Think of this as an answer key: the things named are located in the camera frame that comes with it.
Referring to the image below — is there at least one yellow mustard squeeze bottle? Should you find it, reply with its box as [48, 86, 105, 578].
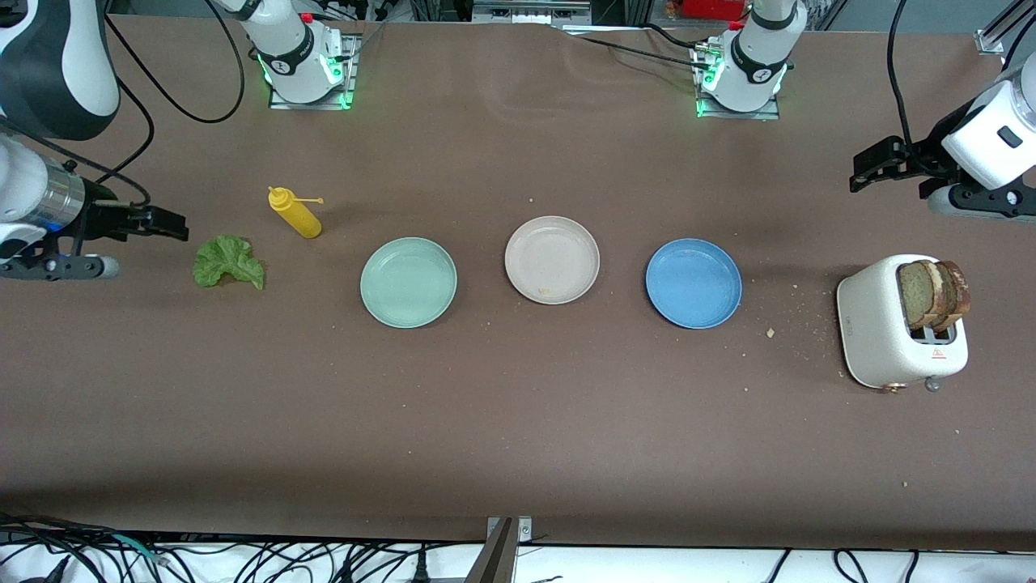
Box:
[268, 185, 325, 240]

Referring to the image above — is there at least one brown bread slice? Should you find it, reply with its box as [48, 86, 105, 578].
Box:
[897, 259, 949, 331]

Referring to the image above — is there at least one blue plate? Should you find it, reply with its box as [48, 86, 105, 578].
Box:
[645, 238, 743, 330]

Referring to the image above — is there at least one mint green plate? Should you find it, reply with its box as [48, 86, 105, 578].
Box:
[360, 236, 458, 330]

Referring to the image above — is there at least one beige plate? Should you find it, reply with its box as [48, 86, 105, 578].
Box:
[504, 215, 601, 305]

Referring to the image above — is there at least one green lettuce leaf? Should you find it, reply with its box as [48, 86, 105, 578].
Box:
[193, 235, 266, 291]

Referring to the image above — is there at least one aluminium profile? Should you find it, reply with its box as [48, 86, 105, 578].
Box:
[975, 0, 1036, 56]

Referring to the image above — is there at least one brown bread slice speckled crust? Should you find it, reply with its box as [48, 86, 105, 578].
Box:
[931, 259, 972, 333]

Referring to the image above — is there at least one white toaster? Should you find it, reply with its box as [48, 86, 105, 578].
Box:
[836, 254, 970, 394]

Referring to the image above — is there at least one red object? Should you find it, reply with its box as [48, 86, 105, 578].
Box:
[680, 0, 755, 21]

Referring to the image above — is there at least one grey box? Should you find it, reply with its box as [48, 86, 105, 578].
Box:
[472, 0, 593, 25]

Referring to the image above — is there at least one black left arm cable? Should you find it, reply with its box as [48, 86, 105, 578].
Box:
[886, 0, 919, 155]

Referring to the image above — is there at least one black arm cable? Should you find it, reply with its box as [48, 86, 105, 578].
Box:
[886, 0, 919, 155]
[104, 0, 246, 125]

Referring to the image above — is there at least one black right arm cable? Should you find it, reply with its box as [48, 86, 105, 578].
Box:
[104, 0, 246, 125]

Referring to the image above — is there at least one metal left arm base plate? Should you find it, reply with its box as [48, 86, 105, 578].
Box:
[694, 42, 780, 121]

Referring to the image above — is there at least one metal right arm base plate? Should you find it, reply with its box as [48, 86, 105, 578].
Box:
[269, 32, 362, 111]

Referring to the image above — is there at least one black base cable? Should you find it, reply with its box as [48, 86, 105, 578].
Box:
[558, 23, 715, 72]

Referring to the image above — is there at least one teal cable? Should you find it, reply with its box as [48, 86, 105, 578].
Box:
[113, 533, 167, 565]

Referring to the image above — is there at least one metal bracket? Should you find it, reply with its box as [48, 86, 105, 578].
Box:
[464, 516, 535, 583]

